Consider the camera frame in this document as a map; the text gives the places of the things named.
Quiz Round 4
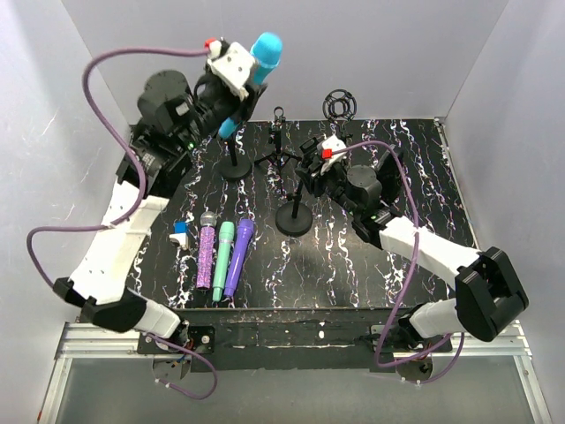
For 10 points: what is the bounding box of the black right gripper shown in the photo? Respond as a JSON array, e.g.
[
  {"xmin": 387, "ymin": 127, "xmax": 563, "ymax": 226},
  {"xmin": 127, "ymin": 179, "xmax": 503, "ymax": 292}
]
[{"xmin": 297, "ymin": 158, "xmax": 360, "ymax": 218}]

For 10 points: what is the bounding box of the black slim tripod stand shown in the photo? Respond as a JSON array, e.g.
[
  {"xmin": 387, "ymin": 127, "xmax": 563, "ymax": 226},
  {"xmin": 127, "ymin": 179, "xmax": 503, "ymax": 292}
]
[{"xmin": 253, "ymin": 106, "xmax": 301, "ymax": 195}]

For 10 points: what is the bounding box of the black round base stand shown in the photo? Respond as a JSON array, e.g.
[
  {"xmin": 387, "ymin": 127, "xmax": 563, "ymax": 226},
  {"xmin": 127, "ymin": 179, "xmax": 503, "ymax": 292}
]
[
  {"xmin": 275, "ymin": 171, "xmax": 313, "ymax": 237},
  {"xmin": 219, "ymin": 133, "xmax": 252, "ymax": 182}
]

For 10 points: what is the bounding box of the cyan toy microphone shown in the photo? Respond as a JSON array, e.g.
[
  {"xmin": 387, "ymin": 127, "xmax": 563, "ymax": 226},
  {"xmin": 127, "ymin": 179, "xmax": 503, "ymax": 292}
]
[{"xmin": 216, "ymin": 31, "xmax": 283, "ymax": 140}]

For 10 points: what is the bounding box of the black shock mount tripod stand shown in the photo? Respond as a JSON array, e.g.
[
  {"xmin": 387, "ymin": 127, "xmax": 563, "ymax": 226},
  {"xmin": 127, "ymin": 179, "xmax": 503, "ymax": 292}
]
[{"xmin": 322, "ymin": 88, "xmax": 358, "ymax": 141}]

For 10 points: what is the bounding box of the purple toy microphone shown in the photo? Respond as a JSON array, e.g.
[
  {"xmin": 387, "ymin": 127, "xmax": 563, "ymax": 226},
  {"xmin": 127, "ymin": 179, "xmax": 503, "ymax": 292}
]
[{"xmin": 223, "ymin": 218, "xmax": 254, "ymax": 298}]

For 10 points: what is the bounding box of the mint green toy microphone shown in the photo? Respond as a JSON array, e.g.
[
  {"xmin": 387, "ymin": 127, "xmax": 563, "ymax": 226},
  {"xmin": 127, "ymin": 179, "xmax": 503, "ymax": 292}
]
[{"xmin": 212, "ymin": 221, "xmax": 235, "ymax": 303}]

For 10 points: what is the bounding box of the purple glitter microphone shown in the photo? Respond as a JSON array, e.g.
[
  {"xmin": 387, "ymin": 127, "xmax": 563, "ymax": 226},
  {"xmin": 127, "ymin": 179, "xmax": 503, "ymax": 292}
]
[{"xmin": 196, "ymin": 211, "xmax": 217, "ymax": 290}]

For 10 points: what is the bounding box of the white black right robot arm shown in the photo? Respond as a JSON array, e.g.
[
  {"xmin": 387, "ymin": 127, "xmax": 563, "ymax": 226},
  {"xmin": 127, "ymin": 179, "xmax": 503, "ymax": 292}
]
[{"xmin": 296, "ymin": 136, "xmax": 529, "ymax": 352}]

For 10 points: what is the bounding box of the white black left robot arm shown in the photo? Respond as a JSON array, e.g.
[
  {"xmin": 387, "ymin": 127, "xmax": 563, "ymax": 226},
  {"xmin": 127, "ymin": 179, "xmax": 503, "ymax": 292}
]
[{"xmin": 53, "ymin": 70, "xmax": 267, "ymax": 353}]

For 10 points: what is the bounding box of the blue white toy block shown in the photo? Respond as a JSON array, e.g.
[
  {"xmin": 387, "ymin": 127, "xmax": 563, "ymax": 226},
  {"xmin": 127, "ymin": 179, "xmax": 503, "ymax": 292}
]
[{"xmin": 169, "ymin": 221, "xmax": 189, "ymax": 250}]

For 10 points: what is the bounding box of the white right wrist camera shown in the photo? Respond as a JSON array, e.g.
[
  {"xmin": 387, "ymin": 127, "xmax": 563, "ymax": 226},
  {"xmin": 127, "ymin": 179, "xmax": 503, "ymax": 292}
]
[{"xmin": 317, "ymin": 135, "xmax": 346, "ymax": 175}]

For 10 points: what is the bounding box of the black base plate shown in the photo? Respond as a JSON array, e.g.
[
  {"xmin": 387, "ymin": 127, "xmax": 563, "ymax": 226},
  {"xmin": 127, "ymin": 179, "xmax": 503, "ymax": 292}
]
[{"xmin": 137, "ymin": 307, "xmax": 453, "ymax": 374}]

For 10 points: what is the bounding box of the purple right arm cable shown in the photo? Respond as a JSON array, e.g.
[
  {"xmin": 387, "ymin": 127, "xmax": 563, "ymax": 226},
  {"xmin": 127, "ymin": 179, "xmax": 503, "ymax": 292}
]
[{"xmin": 330, "ymin": 140, "xmax": 464, "ymax": 384}]

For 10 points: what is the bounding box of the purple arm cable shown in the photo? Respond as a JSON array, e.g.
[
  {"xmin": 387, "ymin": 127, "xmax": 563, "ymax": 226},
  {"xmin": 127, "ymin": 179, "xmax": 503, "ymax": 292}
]
[
  {"xmin": 26, "ymin": 45, "xmax": 219, "ymax": 400},
  {"xmin": 330, "ymin": 140, "xmax": 464, "ymax": 384}
]

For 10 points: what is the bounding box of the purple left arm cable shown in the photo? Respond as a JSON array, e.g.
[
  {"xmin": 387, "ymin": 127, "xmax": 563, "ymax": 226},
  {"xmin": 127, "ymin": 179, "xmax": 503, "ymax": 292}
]
[{"xmin": 26, "ymin": 45, "xmax": 219, "ymax": 400}]

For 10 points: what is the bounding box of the aluminium rail frame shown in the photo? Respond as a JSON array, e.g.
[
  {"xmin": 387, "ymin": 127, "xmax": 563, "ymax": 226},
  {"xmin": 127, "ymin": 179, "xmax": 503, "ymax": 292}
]
[{"xmin": 38, "ymin": 324, "xmax": 552, "ymax": 423}]

